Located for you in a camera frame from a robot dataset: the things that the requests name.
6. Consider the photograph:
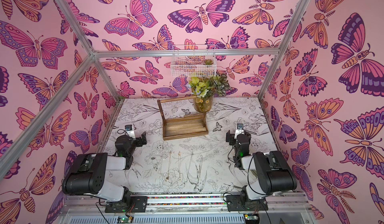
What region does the wooden jewelry display stand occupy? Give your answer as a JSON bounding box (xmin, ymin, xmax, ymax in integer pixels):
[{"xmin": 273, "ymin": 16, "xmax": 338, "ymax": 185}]
[{"xmin": 157, "ymin": 95, "xmax": 209, "ymax": 141}]

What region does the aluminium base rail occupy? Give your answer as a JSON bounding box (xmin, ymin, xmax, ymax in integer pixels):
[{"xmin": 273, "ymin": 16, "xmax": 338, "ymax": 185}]
[{"xmin": 57, "ymin": 192, "xmax": 317, "ymax": 224}]

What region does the gold chain necklace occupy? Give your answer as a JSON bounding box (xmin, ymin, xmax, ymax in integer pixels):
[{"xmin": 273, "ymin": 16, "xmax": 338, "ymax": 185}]
[{"xmin": 166, "ymin": 150, "xmax": 173, "ymax": 184}]

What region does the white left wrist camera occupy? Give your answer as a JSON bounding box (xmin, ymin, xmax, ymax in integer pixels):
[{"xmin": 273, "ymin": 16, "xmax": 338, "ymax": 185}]
[{"xmin": 125, "ymin": 125, "xmax": 136, "ymax": 139}]

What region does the thin gold pendant necklace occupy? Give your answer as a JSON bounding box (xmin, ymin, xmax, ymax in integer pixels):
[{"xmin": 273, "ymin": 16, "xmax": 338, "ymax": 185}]
[{"xmin": 176, "ymin": 151, "xmax": 183, "ymax": 178}]

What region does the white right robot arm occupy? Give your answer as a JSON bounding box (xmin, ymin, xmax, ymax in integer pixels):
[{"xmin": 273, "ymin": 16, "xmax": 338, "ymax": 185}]
[{"xmin": 226, "ymin": 129, "xmax": 297, "ymax": 201}]

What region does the thin silver chain necklace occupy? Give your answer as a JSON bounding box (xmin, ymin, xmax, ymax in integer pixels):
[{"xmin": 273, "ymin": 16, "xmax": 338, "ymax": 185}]
[{"xmin": 195, "ymin": 157, "xmax": 203, "ymax": 192}]

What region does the white wire wall basket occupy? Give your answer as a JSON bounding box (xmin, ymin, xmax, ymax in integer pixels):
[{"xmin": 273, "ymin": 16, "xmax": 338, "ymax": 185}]
[{"xmin": 170, "ymin": 44, "xmax": 217, "ymax": 77}]

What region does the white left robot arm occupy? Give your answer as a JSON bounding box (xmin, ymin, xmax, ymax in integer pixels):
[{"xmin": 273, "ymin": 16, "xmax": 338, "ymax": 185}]
[{"xmin": 62, "ymin": 132, "xmax": 147, "ymax": 204}]

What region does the artificial plant in gold pot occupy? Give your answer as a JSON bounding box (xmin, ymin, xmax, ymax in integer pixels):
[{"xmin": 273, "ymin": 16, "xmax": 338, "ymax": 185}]
[{"xmin": 189, "ymin": 74, "xmax": 231, "ymax": 113}]

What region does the small succulent in basket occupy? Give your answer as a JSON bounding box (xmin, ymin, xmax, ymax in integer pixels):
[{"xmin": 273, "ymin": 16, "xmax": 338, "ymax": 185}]
[{"xmin": 204, "ymin": 59, "xmax": 214, "ymax": 65}]

